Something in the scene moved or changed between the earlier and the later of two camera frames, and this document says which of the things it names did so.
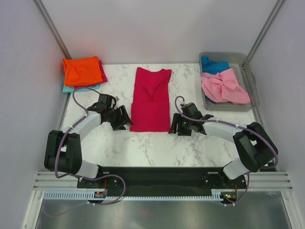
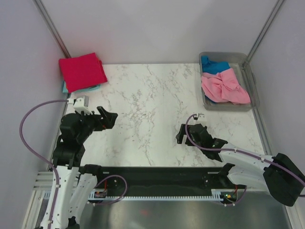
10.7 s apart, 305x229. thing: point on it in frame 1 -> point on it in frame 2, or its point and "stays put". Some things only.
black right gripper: [176, 117] -> [179, 136]
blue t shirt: [213, 67] stays put
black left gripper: [125, 119] -> [106, 122]
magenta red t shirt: [150, 101] -> [82, 71]
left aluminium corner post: [52, 28] stays put
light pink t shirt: [223, 88] stays put
